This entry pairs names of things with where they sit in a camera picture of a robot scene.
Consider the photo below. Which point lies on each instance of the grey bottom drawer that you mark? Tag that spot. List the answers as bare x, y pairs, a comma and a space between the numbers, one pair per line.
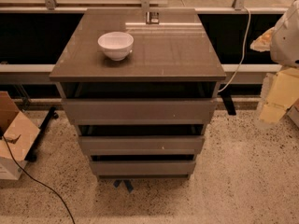
143, 167

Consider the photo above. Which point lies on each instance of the grey drawer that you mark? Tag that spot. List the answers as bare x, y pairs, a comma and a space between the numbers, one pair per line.
143, 167
141, 145
138, 112

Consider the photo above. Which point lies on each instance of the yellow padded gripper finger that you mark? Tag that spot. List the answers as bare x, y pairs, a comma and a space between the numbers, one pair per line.
279, 93

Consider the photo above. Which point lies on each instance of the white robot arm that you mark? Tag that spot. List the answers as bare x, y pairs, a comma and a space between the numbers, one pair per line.
282, 41

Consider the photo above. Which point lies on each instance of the black stand leg left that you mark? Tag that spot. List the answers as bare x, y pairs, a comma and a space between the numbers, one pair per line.
52, 114

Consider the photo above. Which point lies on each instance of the black stand leg right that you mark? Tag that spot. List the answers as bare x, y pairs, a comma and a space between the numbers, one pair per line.
228, 101

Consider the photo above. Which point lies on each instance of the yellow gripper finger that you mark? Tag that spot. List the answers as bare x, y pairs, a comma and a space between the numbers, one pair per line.
263, 42

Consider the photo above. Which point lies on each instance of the black stand leg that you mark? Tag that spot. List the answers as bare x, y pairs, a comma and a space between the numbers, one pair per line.
228, 101
52, 114

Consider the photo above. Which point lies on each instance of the open cardboard box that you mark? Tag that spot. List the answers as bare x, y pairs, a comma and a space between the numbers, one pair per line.
20, 133

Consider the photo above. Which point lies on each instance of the cardboard box at right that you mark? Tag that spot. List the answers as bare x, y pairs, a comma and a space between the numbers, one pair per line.
293, 113

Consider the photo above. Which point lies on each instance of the grey top drawer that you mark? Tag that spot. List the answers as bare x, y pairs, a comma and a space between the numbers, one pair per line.
138, 112

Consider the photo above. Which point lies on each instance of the white ceramic bowl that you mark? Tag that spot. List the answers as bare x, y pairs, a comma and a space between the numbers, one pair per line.
116, 45

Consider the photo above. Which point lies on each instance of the grey drawer cabinet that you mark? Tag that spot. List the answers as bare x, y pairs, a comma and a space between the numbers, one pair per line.
171, 59

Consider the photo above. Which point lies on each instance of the grey middle drawer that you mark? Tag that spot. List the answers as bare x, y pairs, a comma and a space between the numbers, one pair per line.
141, 145

